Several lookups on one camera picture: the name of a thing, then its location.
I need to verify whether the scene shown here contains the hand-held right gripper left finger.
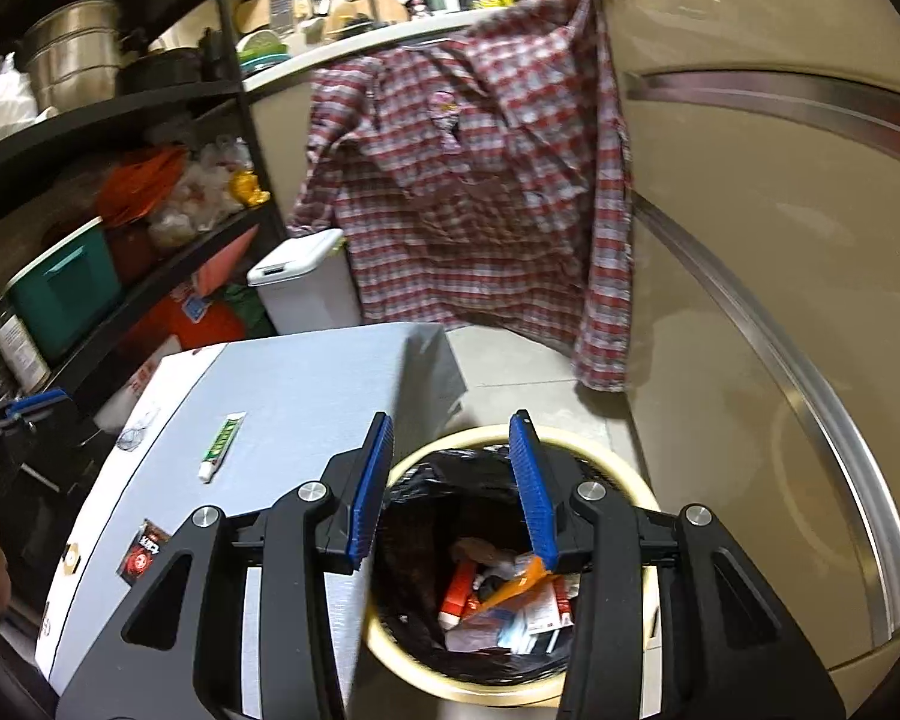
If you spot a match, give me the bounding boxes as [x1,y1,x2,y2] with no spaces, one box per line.
[56,411,396,720]

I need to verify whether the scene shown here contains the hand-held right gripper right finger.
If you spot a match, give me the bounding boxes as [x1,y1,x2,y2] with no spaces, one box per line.
[508,409,845,720]

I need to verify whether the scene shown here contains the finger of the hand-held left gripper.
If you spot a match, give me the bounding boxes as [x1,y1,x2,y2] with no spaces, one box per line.
[0,388,70,425]
[0,424,40,467]

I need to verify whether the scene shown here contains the black bin liner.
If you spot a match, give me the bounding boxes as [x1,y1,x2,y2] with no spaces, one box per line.
[375,446,593,683]

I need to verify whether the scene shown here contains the yellow round bin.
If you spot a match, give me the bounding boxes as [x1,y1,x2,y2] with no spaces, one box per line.
[364,424,662,707]

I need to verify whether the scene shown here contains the labelled glass jar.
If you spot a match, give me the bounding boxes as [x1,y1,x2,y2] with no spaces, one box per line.
[0,298,52,392]

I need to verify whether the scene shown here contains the white printed cardboard box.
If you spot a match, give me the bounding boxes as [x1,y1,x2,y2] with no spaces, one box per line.
[34,345,233,683]

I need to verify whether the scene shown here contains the orange wrapper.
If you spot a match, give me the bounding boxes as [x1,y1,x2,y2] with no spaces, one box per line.
[478,551,550,610]

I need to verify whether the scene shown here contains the teal storage box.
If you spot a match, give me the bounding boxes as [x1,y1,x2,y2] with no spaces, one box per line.
[6,219,122,362]

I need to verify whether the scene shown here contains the white red carton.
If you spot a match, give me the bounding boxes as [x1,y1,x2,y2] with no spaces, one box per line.
[516,576,580,636]

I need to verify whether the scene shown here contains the red orange tube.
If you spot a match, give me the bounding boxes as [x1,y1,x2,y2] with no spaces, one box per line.
[437,557,482,629]

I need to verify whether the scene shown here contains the green white toothpaste tube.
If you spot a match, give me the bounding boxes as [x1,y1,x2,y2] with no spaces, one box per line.
[197,412,247,483]

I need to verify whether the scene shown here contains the orange package blue label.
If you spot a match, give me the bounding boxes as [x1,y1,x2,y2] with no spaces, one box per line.
[129,291,250,362]

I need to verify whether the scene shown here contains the black red packet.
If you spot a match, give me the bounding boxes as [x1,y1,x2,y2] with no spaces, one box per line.
[120,517,172,587]

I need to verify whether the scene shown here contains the white lidded bin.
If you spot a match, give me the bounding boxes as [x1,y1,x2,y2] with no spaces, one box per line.
[246,229,362,336]

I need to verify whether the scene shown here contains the salmon flat board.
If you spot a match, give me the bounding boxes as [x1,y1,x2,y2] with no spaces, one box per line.
[190,235,261,299]

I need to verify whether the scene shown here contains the orange plastic bag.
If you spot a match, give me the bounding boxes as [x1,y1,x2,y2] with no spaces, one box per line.
[92,145,190,227]

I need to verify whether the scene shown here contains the clear bag of garlic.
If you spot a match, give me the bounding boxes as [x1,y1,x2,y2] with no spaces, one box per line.
[148,136,254,250]

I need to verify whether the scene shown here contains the yellow plastic item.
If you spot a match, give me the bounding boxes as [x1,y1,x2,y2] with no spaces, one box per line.
[228,169,272,209]

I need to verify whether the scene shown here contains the white plastic bag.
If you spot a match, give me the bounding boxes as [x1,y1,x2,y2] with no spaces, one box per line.
[0,54,40,157]

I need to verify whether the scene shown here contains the red plaid shirt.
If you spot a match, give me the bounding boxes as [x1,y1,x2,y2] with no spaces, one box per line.
[289,0,636,392]

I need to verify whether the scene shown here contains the black shelf rack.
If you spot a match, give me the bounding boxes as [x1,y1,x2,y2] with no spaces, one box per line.
[0,0,287,481]

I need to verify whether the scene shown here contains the beige refrigerator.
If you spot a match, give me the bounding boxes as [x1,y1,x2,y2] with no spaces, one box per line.
[570,0,900,691]

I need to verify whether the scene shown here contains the steel pot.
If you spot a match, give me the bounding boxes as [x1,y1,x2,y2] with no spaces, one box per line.
[21,0,126,115]

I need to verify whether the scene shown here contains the black pan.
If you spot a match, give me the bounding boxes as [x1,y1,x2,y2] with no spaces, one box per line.
[118,47,205,96]

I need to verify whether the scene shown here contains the green dish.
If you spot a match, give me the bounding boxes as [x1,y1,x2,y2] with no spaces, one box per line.
[235,28,292,77]

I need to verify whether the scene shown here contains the wooden cutting board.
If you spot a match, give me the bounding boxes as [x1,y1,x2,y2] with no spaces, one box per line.
[322,0,407,44]

